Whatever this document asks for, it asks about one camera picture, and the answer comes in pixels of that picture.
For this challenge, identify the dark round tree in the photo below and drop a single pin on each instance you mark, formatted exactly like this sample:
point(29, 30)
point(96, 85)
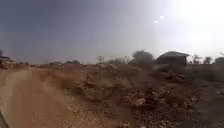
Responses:
point(142, 56)

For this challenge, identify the rocky rubble ground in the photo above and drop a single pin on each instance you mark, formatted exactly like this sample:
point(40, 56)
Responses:
point(140, 96)

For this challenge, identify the row of distant trees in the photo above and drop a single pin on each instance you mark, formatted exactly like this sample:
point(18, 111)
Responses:
point(68, 62)

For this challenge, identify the building with pitched roof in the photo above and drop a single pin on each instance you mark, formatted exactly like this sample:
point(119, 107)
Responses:
point(172, 58)

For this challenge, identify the small bare trees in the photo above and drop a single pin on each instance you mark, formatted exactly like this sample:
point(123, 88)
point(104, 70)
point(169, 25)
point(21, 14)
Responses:
point(200, 60)

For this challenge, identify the reddish-brown dirt road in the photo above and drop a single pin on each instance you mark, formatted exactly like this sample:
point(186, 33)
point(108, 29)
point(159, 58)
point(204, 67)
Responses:
point(31, 100)

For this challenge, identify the low building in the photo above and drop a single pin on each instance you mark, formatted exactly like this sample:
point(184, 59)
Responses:
point(6, 60)

